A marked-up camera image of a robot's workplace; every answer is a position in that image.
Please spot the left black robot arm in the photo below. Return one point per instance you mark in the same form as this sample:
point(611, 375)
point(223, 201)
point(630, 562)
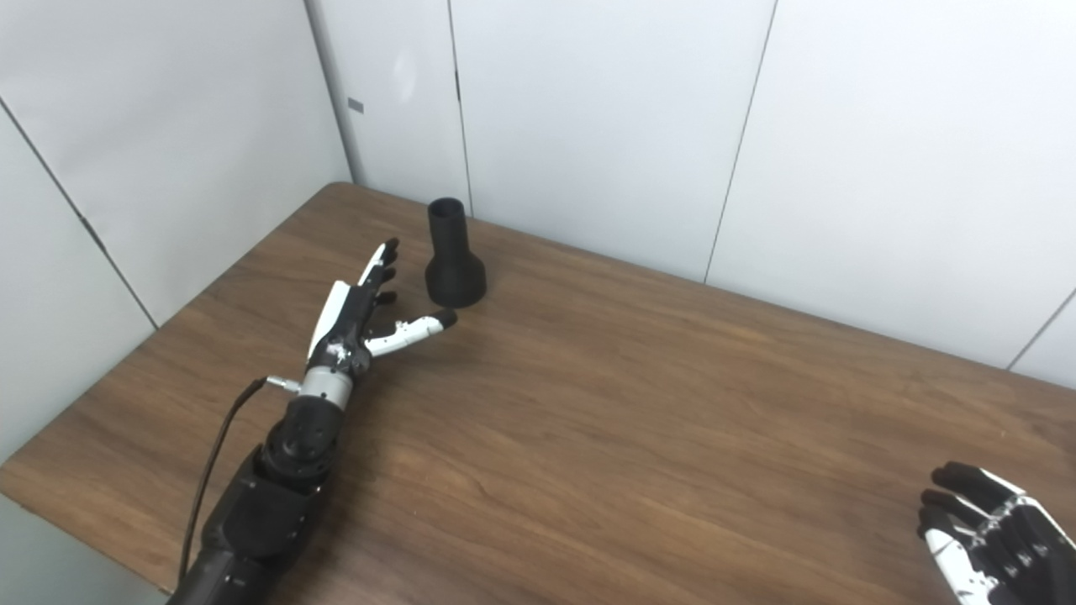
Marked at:
point(269, 504)

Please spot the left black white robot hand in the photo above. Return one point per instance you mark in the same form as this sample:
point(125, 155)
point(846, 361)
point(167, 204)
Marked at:
point(345, 332)

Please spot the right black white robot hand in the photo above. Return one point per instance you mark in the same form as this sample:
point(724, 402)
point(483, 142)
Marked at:
point(1021, 546)

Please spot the black flared nozzle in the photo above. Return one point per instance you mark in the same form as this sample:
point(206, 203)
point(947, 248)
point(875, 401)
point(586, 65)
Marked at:
point(454, 269)

